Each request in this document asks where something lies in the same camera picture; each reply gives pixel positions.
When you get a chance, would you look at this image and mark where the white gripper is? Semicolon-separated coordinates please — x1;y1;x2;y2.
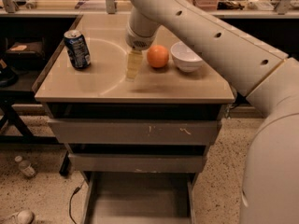
125;27;155;80

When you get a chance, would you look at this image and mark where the orange fruit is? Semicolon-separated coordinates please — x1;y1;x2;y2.
147;45;169;68

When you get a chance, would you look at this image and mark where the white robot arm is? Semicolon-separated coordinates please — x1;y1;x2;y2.
127;0;299;224

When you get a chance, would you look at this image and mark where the top grey drawer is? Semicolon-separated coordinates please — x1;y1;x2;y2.
49;119;221;146

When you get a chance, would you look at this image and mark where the grey drawer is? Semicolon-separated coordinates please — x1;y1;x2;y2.
49;119;221;146
69;154;206;173

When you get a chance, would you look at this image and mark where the grey drawer cabinet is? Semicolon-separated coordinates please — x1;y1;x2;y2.
32;12;237;224

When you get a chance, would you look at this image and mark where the middle grey drawer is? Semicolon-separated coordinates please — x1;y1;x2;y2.
69;154;206;173

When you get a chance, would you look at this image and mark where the open bottom drawer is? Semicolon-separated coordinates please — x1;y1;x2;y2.
80;173;196;224

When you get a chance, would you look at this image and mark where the white ceramic bowl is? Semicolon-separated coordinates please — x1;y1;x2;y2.
170;41;204;73

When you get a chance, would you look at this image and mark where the blue soda can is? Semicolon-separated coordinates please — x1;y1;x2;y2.
64;30;91;69

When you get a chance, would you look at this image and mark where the black round object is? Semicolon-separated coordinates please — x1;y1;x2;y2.
0;60;18;87

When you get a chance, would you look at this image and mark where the clear plastic bottle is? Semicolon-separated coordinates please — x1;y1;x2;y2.
15;156;36;178

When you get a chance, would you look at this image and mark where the white shoe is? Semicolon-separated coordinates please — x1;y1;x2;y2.
0;210;35;224

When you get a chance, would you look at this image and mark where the black side table frame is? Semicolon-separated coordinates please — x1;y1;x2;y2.
0;91;59;145

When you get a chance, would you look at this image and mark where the black cable on floor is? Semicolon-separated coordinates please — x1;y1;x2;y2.
68;180;86;224

